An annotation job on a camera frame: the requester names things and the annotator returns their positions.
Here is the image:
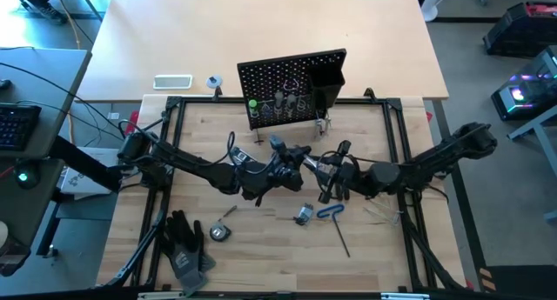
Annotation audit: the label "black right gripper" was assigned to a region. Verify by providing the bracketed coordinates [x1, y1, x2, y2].
[313, 160, 371, 199]

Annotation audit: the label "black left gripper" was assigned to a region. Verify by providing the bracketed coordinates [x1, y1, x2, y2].
[256, 145, 312, 193]

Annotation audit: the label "blue T-handle hex key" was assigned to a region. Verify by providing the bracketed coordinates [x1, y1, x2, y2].
[316, 203, 352, 258]

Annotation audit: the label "small grey black tool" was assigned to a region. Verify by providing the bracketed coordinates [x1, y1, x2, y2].
[293, 203, 315, 226]

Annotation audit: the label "grey black screwdriver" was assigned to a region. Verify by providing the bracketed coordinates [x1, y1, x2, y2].
[272, 90, 285, 118]

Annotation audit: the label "black tape measure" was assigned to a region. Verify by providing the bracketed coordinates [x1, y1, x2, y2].
[209, 222, 232, 243]

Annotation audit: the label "chrome double prong hook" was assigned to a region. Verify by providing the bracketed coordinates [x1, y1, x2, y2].
[313, 110, 334, 138]

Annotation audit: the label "clear zip ties bundle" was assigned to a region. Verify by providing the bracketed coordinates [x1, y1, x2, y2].
[365, 197, 404, 226]

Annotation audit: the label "black pegboard bin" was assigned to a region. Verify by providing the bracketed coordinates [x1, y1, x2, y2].
[306, 61, 347, 110]

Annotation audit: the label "black metal pegboard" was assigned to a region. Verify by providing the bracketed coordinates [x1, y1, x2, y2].
[237, 48, 348, 145]

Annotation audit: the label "black grey work glove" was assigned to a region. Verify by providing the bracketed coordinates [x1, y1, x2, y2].
[159, 209, 210, 297]
[192, 219, 218, 274]

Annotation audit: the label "white rectangular tray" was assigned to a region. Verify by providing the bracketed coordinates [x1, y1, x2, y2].
[152, 73, 194, 91]

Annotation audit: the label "light wood table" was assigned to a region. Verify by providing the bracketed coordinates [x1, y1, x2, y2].
[77, 0, 450, 103]

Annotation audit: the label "silver aluminium bar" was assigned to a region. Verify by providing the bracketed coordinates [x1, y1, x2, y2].
[137, 291, 186, 300]
[379, 292, 431, 300]

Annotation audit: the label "white printed box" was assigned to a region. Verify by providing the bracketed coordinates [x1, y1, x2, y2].
[59, 145, 122, 202]

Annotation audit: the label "glowing computer tower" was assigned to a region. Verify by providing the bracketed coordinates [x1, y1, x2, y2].
[490, 44, 557, 123]

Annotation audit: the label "grey desk leg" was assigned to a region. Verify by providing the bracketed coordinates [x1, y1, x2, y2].
[506, 103, 557, 226]

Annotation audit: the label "black mat orange stripes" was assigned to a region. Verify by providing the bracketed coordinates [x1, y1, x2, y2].
[475, 263, 557, 300]

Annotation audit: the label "grey desk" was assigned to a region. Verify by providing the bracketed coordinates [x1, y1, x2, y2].
[0, 47, 94, 161]

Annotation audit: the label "black keyboard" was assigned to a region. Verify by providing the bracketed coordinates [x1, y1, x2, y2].
[0, 103, 44, 153]

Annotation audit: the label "person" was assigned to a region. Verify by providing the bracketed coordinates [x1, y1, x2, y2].
[11, 0, 67, 23]

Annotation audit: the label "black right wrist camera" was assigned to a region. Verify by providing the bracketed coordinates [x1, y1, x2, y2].
[319, 187, 349, 204]

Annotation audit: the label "chrome multi-ring tool rack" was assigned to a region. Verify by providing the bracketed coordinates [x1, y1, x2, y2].
[248, 95, 314, 121]

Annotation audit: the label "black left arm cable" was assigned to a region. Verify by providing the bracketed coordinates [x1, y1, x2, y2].
[219, 130, 279, 175]

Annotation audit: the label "black aluminium table frame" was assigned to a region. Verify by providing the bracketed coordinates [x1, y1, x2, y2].
[93, 86, 469, 300]

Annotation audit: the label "white pedestal base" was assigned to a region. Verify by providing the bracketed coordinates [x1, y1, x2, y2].
[417, 0, 454, 23]

